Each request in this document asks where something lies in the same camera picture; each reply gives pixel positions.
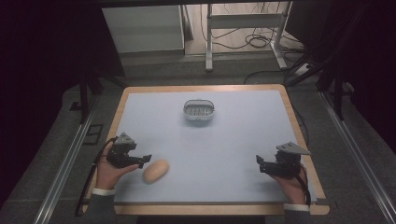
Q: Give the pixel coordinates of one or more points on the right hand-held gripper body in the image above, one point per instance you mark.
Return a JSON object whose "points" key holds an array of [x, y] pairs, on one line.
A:
{"points": [[285, 166]]}

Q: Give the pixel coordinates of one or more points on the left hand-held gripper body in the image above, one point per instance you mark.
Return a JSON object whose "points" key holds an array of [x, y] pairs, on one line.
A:
{"points": [[120, 155]]}

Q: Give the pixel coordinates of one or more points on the grey soap dish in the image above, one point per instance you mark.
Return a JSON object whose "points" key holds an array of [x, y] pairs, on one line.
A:
{"points": [[198, 110]]}

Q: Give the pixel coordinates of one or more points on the person's left hand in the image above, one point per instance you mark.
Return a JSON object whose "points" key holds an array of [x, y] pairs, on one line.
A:
{"points": [[107, 175]]}

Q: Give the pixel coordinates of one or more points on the person's right hand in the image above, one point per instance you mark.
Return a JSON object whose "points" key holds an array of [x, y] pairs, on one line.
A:
{"points": [[294, 189]]}

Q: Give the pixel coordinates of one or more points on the light blue table mat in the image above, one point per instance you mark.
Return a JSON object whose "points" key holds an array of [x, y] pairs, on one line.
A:
{"points": [[218, 149]]}

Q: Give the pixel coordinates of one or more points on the black metal stand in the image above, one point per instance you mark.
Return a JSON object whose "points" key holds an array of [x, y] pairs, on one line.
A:
{"points": [[84, 93], [337, 90]]}

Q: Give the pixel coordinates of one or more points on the wooden table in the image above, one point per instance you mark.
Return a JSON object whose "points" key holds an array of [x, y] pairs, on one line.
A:
{"points": [[199, 210]]}

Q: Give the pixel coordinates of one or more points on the white power strip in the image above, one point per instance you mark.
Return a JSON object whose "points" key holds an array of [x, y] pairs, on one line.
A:
{"points": [[302, 70]]}

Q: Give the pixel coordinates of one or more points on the dark curtain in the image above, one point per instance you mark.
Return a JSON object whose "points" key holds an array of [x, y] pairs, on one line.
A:
{"points": [[373, 62], [37, 77]]}

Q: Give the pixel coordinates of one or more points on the white cabinet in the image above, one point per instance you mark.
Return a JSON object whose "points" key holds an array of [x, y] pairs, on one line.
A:
{"points": [[146, 29]]}

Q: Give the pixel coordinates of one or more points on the black floor bracket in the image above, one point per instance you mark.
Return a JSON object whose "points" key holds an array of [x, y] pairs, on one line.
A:
{"points": [[93, 134]]}

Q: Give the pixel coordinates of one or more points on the aluminium floor rail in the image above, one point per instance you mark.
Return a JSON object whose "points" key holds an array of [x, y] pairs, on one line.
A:
{"points": [[62, 168], [358, 155]]}

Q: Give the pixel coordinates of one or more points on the white metal desk frame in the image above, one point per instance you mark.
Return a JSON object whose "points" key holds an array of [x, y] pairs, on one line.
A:
{"points": [[246, 21]]}

